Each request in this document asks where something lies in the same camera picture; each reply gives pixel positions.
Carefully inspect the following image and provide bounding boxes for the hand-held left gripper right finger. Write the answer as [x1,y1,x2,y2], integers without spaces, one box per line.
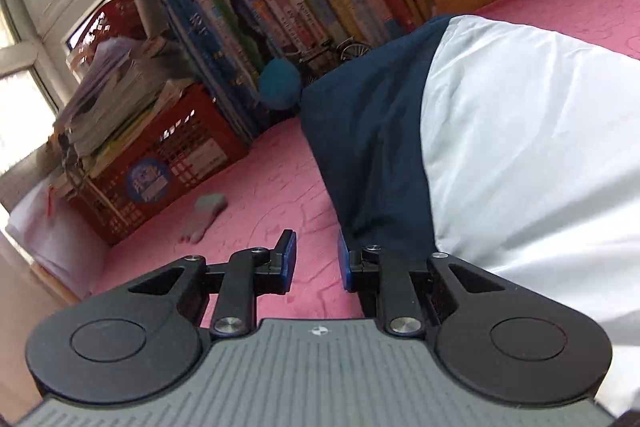
[337,229,508,338]

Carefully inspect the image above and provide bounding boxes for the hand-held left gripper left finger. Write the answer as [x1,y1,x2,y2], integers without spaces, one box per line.
[127,229,297,339]

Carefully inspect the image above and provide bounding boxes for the navy white red jacket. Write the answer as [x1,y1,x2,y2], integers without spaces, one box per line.
[299,14,640,418]

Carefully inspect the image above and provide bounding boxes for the pink bunny-print blanket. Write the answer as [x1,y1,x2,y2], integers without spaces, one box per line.
[90,0,640,323]

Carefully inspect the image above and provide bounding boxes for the red plastic crate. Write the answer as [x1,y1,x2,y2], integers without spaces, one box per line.
[67,84,251,247]

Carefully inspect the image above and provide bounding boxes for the black model bicycle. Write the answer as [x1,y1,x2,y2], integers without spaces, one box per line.
[287,38,373,82]

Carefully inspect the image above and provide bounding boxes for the white paper sheets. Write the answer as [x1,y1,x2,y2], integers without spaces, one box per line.
[5,197,108,303]

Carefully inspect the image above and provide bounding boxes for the stack of paper booklets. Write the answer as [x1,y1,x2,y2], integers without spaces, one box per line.
[50,34,198,192]

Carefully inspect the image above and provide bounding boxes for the red plastic basket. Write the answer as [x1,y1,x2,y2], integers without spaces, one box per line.
[67,0,151,52]

